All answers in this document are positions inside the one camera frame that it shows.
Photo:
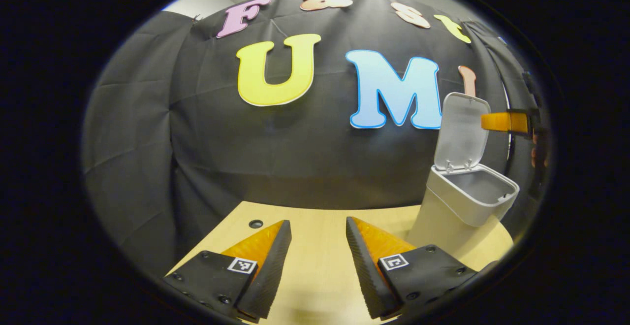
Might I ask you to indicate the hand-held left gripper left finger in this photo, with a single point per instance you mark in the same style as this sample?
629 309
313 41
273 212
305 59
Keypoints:
263 280

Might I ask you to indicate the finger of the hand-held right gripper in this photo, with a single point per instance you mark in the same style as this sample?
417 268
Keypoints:
502 122

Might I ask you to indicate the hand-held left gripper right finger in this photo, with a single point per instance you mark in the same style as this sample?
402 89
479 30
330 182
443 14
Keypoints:
366 271

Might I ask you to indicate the white desktop garbage bin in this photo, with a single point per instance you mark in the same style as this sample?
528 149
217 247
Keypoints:
460 197

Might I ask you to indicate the wooden desktop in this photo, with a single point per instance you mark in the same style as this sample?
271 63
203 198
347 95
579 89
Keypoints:
320 266

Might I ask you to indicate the round black desk grommet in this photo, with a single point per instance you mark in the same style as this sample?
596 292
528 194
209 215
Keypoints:
255 223

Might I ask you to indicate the black backdrop cloth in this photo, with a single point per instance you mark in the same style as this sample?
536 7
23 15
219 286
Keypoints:
246 147

